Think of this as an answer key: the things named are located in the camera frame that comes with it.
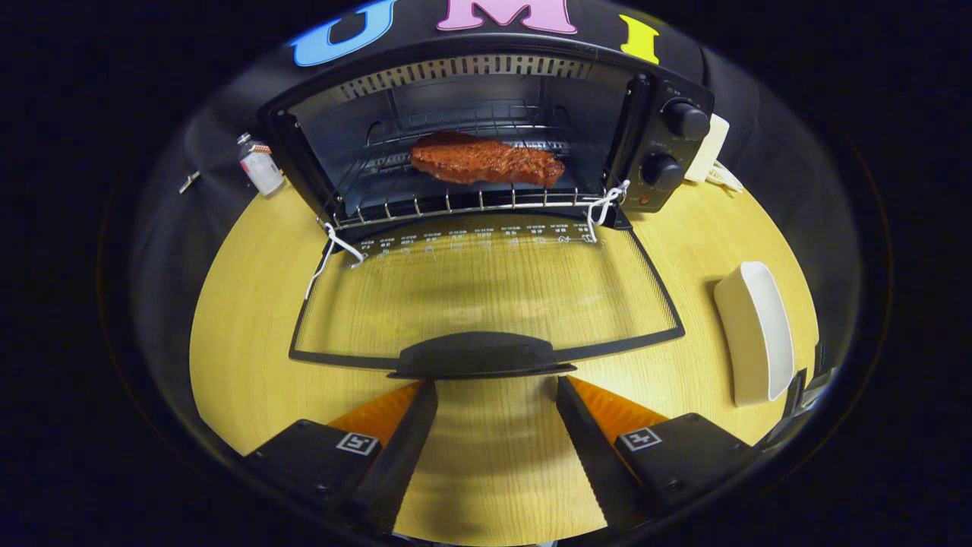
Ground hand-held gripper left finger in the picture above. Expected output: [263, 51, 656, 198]
[243, 379, 440, 535]

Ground black toaster oven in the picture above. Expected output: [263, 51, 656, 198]
[257, 33, 717, 381]

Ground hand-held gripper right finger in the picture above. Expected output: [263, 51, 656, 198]
[555, 375, 762, 531]

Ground small clear bottle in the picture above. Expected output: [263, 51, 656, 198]
[236, 132, 286, 198]

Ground white string tie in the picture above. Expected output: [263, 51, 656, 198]
[305, 222, 366, 302]
[585, 179, 632, 245]

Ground white pop-up toaster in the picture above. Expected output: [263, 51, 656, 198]
[683, 113, 731, 184]

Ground white rectangular dish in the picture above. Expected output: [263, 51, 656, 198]
[712, 260, 797, 408]

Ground red-brown steak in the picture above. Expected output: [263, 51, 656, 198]
[409, 130, 567, 189]

